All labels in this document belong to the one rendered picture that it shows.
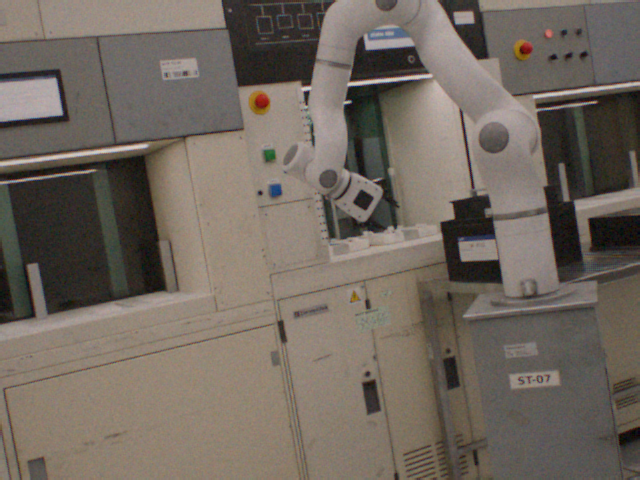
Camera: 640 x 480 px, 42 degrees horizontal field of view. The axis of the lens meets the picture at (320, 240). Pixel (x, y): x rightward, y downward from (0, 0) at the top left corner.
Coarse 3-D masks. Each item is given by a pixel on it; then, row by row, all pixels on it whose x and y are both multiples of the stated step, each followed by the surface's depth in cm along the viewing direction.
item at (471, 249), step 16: (560, 208) 233; (448, 224) 240; (464, 224) 235; (480, 224) 230; (560, 224) 233; (576, 224) 237; (448, 240) 241; (464, 240) 236; (480, 240) 231; (560, 240) 232; (576, 240) 236; (448, 256) 242; (464, 256) 237; (480, 256) 232; (496, 256) 227; (560, 256) 232; (576, 256) 236; (448, 272) 243; (464, 272) 238; (480, 272) 233; (496, 272) 228
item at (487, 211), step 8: (472, 192) 248; (552, 192) 236; (456, 200) 244; (464, 200) 238; (472, 200) 236; (480, 200) 234; (488, 200) 231; (552, 200) 236; (456, 208) 241; (464, 208) 239; (472, 208) 236; (480, 208) 234; (488, 208) 232; (456, 216) 242; (464, 216) 239; (472, 216) 237; (480, 216) 235; (488, 216) 232
